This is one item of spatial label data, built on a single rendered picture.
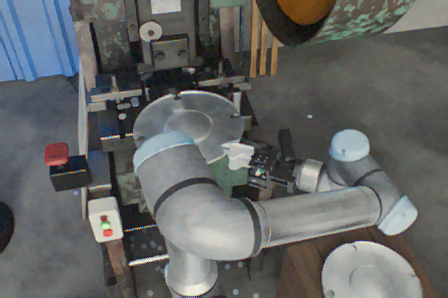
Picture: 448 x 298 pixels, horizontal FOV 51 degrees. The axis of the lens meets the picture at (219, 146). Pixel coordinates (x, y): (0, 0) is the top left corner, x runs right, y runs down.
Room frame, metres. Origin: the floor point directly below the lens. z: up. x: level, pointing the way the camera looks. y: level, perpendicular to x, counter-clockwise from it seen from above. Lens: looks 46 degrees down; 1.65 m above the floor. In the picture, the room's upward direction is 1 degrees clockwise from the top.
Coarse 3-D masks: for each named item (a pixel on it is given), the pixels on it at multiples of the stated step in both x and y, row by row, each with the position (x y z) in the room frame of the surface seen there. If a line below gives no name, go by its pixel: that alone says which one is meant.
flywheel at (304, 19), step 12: (288, 0) 1.15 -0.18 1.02; (300, 0) 1.07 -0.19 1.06; (312, 0) 1.00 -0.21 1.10; (324, 0) 0.95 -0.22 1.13; (288, 12) 1.13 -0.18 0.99; (300, 12) 1.06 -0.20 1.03; (312, 12) 0.99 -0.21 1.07; (324, 12) 0.94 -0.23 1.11; (300, 24) 1.05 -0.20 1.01; (312, 24) 0.99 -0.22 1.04
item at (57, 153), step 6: (48, 144) 0.84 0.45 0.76; (54, 144) 0.85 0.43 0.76; (60, 144) 0.85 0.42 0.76; (66, 144) 0.85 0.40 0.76; (48, 150) 0.82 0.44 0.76; (54, 150) 0.82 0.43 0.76; (60, 150) 0.82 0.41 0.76; (66, 150) 0.83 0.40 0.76; (48, 156) 0.80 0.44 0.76; (54, 156) 0.80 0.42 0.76; (60, 156) 0.80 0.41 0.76; (66, 156) 0.80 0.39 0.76; (48, 162) 0.78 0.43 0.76; (54, 162) 0.79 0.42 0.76; (60, 162) 0.79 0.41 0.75
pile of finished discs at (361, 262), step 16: (336, 256) 0.76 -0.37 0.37; (352, 256) 0.76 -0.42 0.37; (368, 256) 0.76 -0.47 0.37; (384, 256) 0.76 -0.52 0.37; (400, 256) 0.76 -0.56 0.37; (336, 272) 0.71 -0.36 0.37; (352, 272) 0.70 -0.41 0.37; (368, 272) 0.70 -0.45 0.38; (384, 272) 0.71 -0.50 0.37; (400, 272) 0.71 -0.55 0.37; (336, 288) 0.65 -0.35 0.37; (352, 288) 0.65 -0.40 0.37; (368, 288) 0.65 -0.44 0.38; (384, 288) 0.65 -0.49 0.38; (400, 288) 0.66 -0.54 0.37; (416, 288) 0.66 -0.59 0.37
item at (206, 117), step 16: (192, 96) 1.01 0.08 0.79; (208, 96) 1.01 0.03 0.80; (144, 112) 0.95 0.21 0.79; (160, 112) 0.95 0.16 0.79; (176, 112) 0.94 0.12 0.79; (192, 112) 0.94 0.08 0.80; (208, 112) 0.94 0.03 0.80; (224, 112) 0.94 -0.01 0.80; (144, 128) 0.88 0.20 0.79; (160, 128) 0.88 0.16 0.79; (176, 128) 0.87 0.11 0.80; (192, 128) 0.87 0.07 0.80; (208, 128) 0.87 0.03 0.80; (224, 128) 0.88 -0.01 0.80; (240, 128) 0.87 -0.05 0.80; (208, 144) 0.82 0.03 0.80; (208, 160) 0.76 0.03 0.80
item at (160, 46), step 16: (144, 0) 1.03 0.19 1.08; (160, 0) 1.04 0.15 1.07; (176, 0) 1.05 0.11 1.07; (192, 0) 1.06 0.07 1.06; (144, 16) 1.03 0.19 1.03; (160, 16) 1.04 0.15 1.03; (176, 16) 1.05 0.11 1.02; (192, 16) 1.06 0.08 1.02; (144, 32) 1.01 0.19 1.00; (160, 32) 1.02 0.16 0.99; (176, 32) 1.05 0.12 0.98; (192, 32) 1.06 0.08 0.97; (144, 48) 1.02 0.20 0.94; (160, 48) 1.00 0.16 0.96; (176, 48) 1.01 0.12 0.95; (192, 48) 1.05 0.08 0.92; (160, 64) 1.00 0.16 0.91; (176, 64) 1.01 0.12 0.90
